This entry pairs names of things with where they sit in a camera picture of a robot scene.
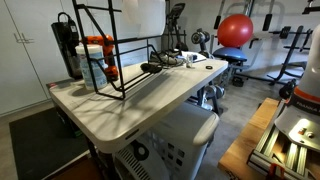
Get blue balance trainer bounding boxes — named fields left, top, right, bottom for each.
left=212, top=46, right=248, bottom=64

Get black weight bench rack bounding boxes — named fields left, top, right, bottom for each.
left=249, top=24, right=316, bottom=86

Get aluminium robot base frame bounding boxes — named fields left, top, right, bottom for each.
left=246, top=99, right=320, bottom=180

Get orange power drill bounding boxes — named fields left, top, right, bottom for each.
left=81, top=34, right=119, bottom=82

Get black wire rack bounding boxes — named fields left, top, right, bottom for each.
left=71, top=0, right=168, bottom=100

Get grey sneaker with black laces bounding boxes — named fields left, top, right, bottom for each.
left=148, top=49, right=184, bottom=67

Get white laundry basket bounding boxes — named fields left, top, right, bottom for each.
left=113, top=101, right=221, bottom=180

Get black hanging grip handle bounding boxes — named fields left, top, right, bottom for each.
left=213, top=14, right=223, bottom=30
left=262, top=13, right=273, bottom=32

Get black floor mat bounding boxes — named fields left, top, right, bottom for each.
left=8, top=106, right=91, bottom=180

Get blue hand brush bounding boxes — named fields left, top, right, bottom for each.
left=190, top=54, right=205, bottom=64

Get red exercise ball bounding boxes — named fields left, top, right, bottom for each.
left=217, top=13, right=254, bottom=48

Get white cabinet doors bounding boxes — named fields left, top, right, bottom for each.
left=0, top=0, right=81, bottom=116

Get wooden workbench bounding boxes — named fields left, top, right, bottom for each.
left=217, top=97, right=281, bottom=180

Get clear glass jar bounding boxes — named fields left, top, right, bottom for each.
left=185, top=53, right=195, bottom=69

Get black adjustable dumbbell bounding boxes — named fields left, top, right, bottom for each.
left=203, top=84, right=226, bottom=102

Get black elliptical machine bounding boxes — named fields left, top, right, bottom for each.
left=166, top=2, right=188, bottom=52

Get white wipes canister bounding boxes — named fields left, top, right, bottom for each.
left=74, top=43, right=108, bottom=91

